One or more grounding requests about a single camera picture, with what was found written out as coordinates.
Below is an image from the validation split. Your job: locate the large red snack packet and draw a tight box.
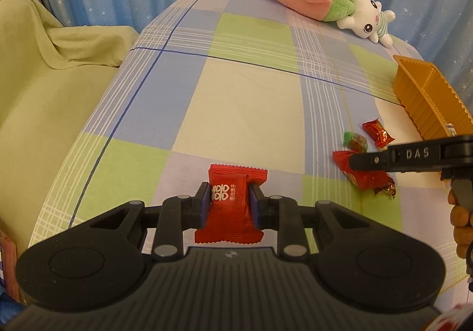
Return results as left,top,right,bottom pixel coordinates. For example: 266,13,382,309
333,149,397,199
195,164,267,245

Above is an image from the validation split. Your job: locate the small red candy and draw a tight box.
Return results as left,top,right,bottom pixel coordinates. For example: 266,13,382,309
361,118,395,149

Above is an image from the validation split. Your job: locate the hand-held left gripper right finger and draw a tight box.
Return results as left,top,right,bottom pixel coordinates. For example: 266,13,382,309
249,185,370,261

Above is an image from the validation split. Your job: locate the green brown candy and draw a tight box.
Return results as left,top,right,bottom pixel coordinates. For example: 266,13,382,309
343,131,369,152

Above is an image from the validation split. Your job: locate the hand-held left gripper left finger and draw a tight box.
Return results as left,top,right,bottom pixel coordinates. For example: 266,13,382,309
90,182,211,261

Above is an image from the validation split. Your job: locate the orange plastic tray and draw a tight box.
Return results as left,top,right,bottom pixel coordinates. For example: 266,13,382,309
392,55,473,140

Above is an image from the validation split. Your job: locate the checked tablecloth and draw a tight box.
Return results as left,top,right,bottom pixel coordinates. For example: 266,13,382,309
27,0,470,287

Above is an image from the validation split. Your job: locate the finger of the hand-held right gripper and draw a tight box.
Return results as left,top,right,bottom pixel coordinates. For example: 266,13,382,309
349,139,444,173

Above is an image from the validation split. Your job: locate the light green cloth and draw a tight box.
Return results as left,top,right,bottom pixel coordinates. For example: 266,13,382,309
0,0,139,254

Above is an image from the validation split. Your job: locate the red white printed cloth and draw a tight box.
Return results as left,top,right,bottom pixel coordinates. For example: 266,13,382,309
425,302,473,331

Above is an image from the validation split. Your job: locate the person's right hand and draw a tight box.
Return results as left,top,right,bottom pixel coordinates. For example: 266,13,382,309
448,189,473,261

